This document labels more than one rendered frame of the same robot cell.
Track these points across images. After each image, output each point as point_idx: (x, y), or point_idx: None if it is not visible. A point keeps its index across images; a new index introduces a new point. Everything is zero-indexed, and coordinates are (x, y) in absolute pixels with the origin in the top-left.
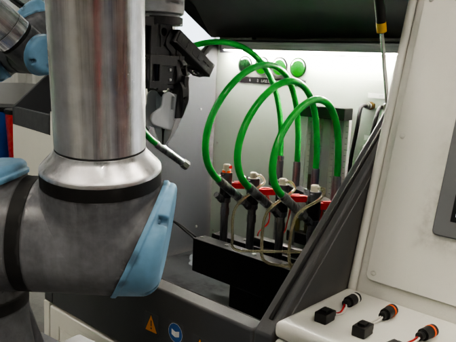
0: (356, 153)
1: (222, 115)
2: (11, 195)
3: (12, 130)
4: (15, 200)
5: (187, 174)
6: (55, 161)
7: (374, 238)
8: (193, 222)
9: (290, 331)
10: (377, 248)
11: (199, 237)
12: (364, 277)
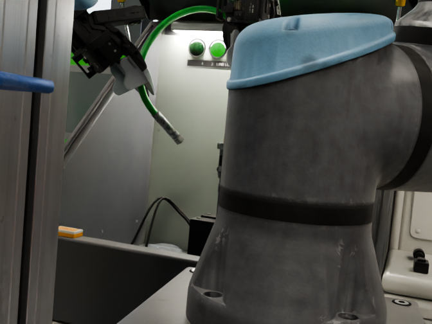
0: None
1: (166, 101)
2: (405, 54)
3: None
4: (414, 59)
5: (133, 161)
6: None
7: (414, 197)
8: (134, 216)
9: (405, 281)
10: (419, 206)
11: (196, 218)
12: (407, 236)
